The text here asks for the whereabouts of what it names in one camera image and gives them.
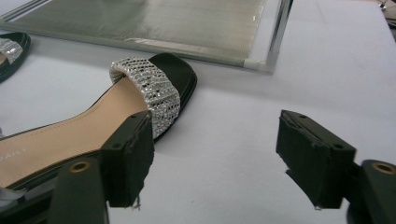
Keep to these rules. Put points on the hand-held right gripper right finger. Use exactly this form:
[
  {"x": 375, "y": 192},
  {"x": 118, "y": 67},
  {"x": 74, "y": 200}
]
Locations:
[{"x": 314, "y": 161}]

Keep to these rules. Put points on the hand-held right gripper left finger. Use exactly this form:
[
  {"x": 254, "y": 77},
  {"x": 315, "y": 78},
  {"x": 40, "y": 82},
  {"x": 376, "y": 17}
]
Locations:
[{"x": 127, "y": 161}]

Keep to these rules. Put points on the metal two-tier shoe rack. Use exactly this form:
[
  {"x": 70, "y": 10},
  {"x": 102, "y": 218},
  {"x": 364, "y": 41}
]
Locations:
[{"x": 155, "y": 21}]

